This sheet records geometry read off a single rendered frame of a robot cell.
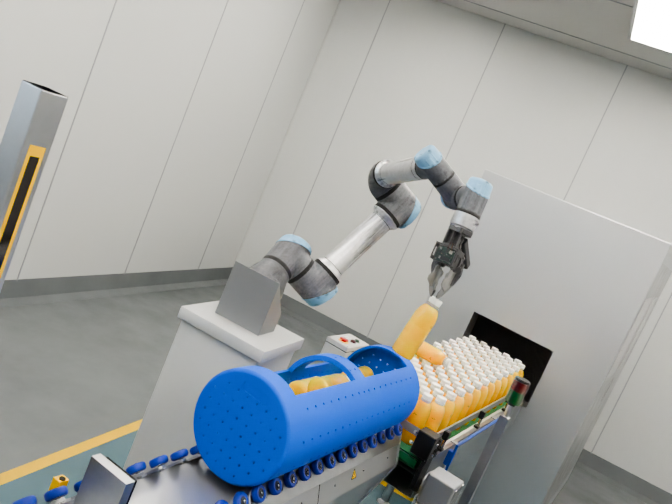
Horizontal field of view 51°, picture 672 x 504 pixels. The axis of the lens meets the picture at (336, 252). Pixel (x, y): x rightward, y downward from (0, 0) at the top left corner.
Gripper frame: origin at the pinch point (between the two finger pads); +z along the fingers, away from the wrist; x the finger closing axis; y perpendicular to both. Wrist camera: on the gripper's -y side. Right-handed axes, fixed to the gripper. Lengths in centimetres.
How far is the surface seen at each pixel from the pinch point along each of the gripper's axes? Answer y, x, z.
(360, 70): -388, -310, -190
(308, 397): 36, -7, 37
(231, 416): 47, -18, 48
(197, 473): 44, -22, 66
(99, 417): -95, -180, 125
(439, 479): -59, 7, 59
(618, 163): -439, -56, -184
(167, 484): 55, -22, 68
